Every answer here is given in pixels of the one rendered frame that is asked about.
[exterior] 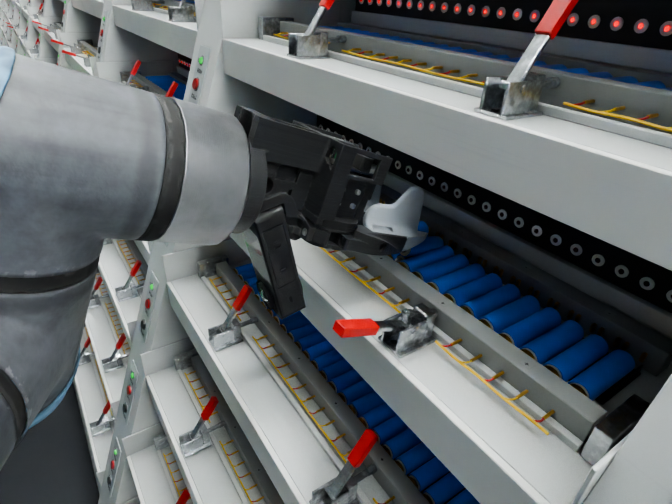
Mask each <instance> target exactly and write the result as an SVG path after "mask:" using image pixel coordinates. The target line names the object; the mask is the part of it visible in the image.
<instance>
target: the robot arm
mask: <svg viewBox="0 0 672 504"><path fill-rule="evenodd" d="M342 137H343V135H340V134H337V133H334V132H330V131H327V130H324V129H321V128H317V127H314V126H311V125H308V124H305V123H301V122H298V121H295V120H293V123H292V124H291V123H288V122H285V121H281V120H278V119H275V118H271V117H268V116H265V115H263V114H261V113H259V112H257V111H255V110H252V109H249V108H246V107H243V106H239V105H237V106H236V110H235V113H234V116H233V115H231V114H229V113H225V112H222V111H218V110H215V109H211V108H208V107H204V106H201V105H197V104H194V103H191V102H187V101H184V100H180V99H177V98H173V97H166V96H162V95H159V94H156V93H152V92H148V91H145V90H141V89H138V88H134V87H131V86H127V85H124V84H120V83H117V82H113V81H110V80H106V79H103V78H99V77H96V76H92V75H89V74H85V73H82V72H78V71H75V70H72V69H68V68H65V67H61V66H58V65H54V64H51V63H47V62H44V61H40V60H37V59H33V58H30V57H26V56H23V55H19V54H16V53H15V52H14V50H13V49H12V48H10V47H6V46H0V470H1V469H2V467H3V465H4V464H5V462H6V461H7V459H8V457H9V456H10V454H11V452H12V451H13V449H14V448H15V447H16V446H17V445H18V444H19V443H20V442H21V440H22V439H23V437H24V436H25V434H26V432H27V431H28V429H30V428H32V427H33V426H35V425H36V424H38V423H40V422H41V421H42V420H44V419H45V418H46V417H47V416H48V415H50V414H51V413H52V412H53V411H54V410H55V409H56V407H57V406H58V405H59V404H60V402H61V401H62V400H63V398H64V396H65V395H66V393H67V391H68V389H69V387H70V385H71V384H72V382H73V380H74V377H75V375H76V372H77V369H78V366H79V361H80V353H81V349H80V343H81V338H82V334H83V329H84V325H85V321H86V316H87V312H88V307H89V303H90V298H91V294H92V290H93V285H94V281H95V276H96V272H97V268H98V263H99V258H100V254H101V251H102V248H103V243H104V239H105V238H110V239H125V240H139V241H155V242H169V243H183V244H197V245H216V244H219V243H220V242H222V241H223V240H225V239H226V238H227V237H228V236H229V235H230V234H231V233H237V234H238V233H242V232H243V236H244V239H245V242H246V245H247V249H248V252H249V255H250V258H251V261H252V265H253V268H254V271H255V274H256V278H257V282H256V284H257V289H258V291H259V294H260V297H261V298H262V300H263V302H264V303H265V305H266V306H267V307H268V308H269V309H270V310H272V309H273V310H274V312H275V313H276V314H277V315H278V316H279V317H280V319H281V320H283V319H285V318H287V317H289V316H290V315H292V314H294V313H296V312H298V311H300V310H302V309H303V308H305V307H306V306H305V301H304V297H303V288H302V284H301V282H300V279H299V275H298V271H297V267H296V262H295V258H294V254H293V249H292V245H291V241H290V239H291V240H294V241H295V240H298V239H300V238H302V239H303V240H304V241H306V242H308V243H310V244H312V245H314V246H318V247H322V248H327V249H329V248H330V249H332V250H339V251H343V250H345V251H355V252H359V253H364V254H369V255H378V256H384V255H392V254H400V253H401V252H402V251H405V250H408V249H411V248H413V247H415V246H417V245H419V244H420V243H422V242H423V241H424V240H425V239H426V237H427V235H428V233H427V232H424V231H418V224H419V220H420V215H421V211H422V206H423V201H424V191H423V189H422V188H421V187H419V186H411V187H409V188H408V189H407V190H406V191H405V192H404V193H403V194H402V195H401V197H400V198H399V199H398V200H397V201H396V202H395V203H393V204H390V205H388V204H381V203H379V201H380V194H381V187H382V186H383V183H384V181H385V178H386V176H387V173H388V170H389V168H390V165H391V163H392V160H393V159H392V158H390V157H387V156H383V155H380V154H377V153H373V152H370V151H366V150H363V149H359V147H360V146H359V145H358V144H355V143H351V142H349V141H346V140H343V139H342ZM366 156H368V157H372V158H375V159H379V161H378V164H377V166H372V164H373V161H374V159H372V158H368V157H366ZM360 173H361V174H360Z"/></svg>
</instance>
